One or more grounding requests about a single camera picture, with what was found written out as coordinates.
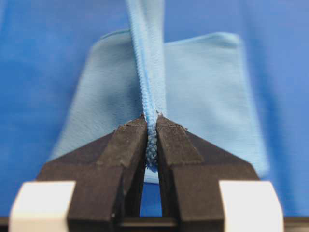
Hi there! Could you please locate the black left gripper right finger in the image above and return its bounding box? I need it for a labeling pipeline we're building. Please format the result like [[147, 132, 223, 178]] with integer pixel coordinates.
[[156, 116, 284, 232]]

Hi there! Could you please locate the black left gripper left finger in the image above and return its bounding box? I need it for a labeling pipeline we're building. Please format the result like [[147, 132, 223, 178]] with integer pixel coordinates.
[[9, 117, 147, 232]]

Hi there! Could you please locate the light blue towel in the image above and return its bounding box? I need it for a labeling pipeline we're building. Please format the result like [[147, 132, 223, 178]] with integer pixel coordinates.
[[51, 0, 269, 183]]

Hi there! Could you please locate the dark blue table cloth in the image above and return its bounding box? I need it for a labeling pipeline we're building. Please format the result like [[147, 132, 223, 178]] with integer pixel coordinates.
[[0, 0, 309, 216]]

